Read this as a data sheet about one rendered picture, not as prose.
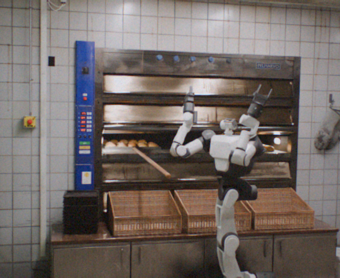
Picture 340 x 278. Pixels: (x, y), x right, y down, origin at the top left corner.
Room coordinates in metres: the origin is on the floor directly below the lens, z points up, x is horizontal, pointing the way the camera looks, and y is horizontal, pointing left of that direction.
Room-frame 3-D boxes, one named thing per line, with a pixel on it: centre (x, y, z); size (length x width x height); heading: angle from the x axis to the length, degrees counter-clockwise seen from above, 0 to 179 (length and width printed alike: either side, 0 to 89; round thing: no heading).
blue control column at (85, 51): (5.08, 0.96, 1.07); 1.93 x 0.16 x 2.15; 13
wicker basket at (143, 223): (4.03, 0.23, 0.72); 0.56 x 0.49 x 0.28; 103
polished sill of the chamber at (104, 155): (4.44, -0.26, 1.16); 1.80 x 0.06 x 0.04; 103
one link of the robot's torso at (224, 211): (3.55, -0.43, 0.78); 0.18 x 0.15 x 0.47; 14
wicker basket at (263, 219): (4.29, -0.93, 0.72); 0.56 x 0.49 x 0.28; 102
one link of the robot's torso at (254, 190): (3.57, -0.50, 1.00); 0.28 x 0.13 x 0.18; 104
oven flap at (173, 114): (4.41, -0.27, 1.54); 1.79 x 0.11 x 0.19; 103
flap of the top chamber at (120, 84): (4.41, -0.27, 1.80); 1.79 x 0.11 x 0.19; 103
